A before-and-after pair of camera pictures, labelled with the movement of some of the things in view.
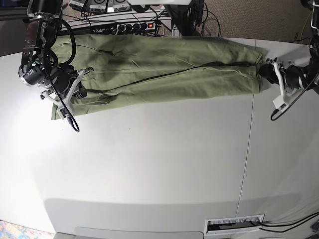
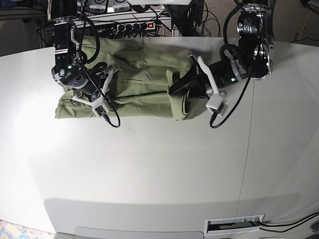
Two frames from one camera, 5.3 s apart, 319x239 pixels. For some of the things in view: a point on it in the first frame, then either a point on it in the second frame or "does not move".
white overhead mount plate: [159, 2] does not move
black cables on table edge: [313, 214] does not move
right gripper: [293, 75] -> [224, 73]
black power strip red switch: [125, 28] does not move
